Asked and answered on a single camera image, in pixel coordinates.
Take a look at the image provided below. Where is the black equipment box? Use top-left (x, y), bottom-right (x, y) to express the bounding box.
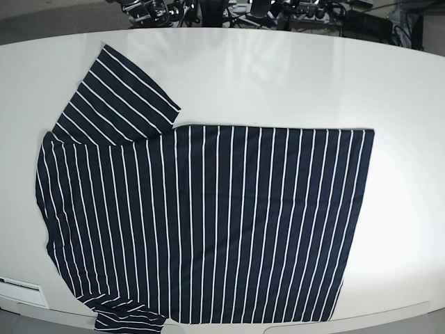
top-left (341, 10), bottom-right (394, 44)

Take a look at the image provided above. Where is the navy white striped T-shirt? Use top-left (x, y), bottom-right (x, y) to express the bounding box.
top-left (35, 45), bottom-right (375, 333)

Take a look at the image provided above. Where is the white power strip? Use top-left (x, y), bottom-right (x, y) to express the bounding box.
top-left (248, 1), bottom-right (332, 19)

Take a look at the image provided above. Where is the white label sticker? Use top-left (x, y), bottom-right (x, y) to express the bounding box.
top-left (0, 277), bottom-right (48, 308)

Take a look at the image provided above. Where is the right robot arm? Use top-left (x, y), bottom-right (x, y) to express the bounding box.
top-left (116, 0), bottom-right (201, 29)

